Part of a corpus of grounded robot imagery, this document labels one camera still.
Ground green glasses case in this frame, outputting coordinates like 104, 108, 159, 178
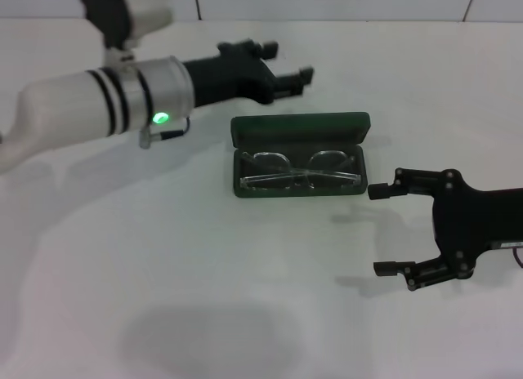
230, 111, 372, 199

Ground clear white glasses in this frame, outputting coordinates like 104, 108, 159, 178
239, 149, 363, 190

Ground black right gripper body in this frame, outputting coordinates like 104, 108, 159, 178
431, 168, 523, 280

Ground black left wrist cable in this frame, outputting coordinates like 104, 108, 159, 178
137, 116, 193, 149

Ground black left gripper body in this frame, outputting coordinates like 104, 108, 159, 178
181, 41, 279, 109

